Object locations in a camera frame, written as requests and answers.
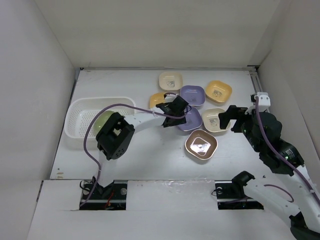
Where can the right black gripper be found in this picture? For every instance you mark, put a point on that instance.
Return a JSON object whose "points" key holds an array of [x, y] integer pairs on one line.
{"points": [[232, 112]]}

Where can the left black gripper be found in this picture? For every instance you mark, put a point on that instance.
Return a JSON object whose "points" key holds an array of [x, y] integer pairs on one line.
{"points": [[178, 122]]}

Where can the purple square plate front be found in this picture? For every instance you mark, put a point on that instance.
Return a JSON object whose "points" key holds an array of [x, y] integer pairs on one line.
{"points": [[193, 120]]}

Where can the purple square plate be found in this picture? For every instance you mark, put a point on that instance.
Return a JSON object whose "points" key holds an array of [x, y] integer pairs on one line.
{"points": [[193, 120], [193, 94]]}

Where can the purple square plate back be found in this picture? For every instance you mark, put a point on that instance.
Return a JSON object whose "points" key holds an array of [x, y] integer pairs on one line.
{"points": [[193, 94]]}

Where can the yellow square plate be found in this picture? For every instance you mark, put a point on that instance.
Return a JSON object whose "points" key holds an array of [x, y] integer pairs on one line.
{"points": [[218, 91], [159, 98]]}

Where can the cream square plate front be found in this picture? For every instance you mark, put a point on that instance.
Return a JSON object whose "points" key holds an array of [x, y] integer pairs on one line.
{"points": [[211, 121]]}

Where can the cream square plate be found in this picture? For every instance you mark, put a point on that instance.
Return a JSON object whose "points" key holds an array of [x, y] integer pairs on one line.
{"points": [[211, 121], [170, 81]]}

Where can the cream square plate back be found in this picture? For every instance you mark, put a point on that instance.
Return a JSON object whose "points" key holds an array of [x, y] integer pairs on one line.
{"points": [[170, 81]]}

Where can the brown square plate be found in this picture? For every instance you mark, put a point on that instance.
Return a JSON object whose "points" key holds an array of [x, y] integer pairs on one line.
{"points": [[201, 145]]}

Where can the green square plate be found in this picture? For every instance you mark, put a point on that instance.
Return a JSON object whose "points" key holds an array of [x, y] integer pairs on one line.
{"points": [[101, 120]]}

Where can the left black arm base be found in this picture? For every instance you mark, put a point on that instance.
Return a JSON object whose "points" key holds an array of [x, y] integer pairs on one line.
{"points": [[113, 197]]}

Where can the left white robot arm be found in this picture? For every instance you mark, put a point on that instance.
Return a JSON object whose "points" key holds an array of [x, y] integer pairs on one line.
{"points": [[115, 135]]}

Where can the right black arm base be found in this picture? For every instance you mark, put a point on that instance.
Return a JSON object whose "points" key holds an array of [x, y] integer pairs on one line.
{"points": [[229, 197]]}

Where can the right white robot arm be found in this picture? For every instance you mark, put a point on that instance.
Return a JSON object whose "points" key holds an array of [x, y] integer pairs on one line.
{"points": [[263, 132]]}

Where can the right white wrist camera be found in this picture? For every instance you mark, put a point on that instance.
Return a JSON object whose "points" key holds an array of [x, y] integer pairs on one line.
{"points": [[260, 100]]}

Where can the aluminium rail right edge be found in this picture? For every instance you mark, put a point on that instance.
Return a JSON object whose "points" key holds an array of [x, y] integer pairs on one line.
{"points": [[253, 73]]}

